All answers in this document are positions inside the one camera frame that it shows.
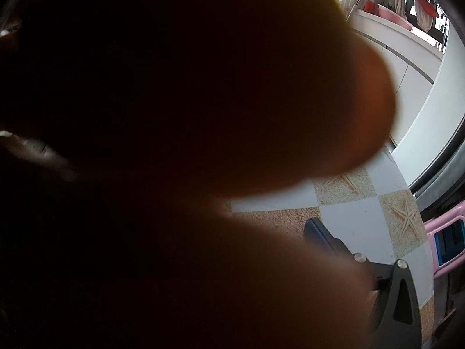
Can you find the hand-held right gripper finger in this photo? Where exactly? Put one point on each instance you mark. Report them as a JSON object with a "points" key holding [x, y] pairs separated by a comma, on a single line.
{"points": [[316, 233]]}

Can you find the person's left hand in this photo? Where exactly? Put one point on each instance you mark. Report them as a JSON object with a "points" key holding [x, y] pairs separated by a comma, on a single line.
{"points": [[181, 116]]}

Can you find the checkered printed tablecloth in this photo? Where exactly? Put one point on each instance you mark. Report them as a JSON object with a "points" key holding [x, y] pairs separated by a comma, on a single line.
{"points": [[363, 218]]}

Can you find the pink plastic chair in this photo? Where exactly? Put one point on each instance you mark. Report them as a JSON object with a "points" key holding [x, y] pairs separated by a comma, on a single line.
{"points": [[447, 240]]}

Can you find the white cabinet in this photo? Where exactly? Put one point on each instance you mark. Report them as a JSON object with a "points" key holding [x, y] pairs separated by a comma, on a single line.
{"points": [[403, 54]]}

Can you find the pink plastic basin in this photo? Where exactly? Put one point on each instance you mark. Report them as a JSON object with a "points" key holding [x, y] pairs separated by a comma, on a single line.
{"points": [[396, 17]]}

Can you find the red item on cabinet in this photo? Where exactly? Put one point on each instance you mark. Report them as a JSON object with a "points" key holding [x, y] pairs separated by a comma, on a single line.
{"points": [[370, 6]]}

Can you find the beige hanging cloth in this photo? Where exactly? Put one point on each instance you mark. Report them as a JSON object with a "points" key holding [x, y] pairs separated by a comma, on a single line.
{"points": [[399, 0]]}

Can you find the red hanging garment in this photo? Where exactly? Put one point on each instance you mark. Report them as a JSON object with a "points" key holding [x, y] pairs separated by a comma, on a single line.
{"points": [[425, 9]]}

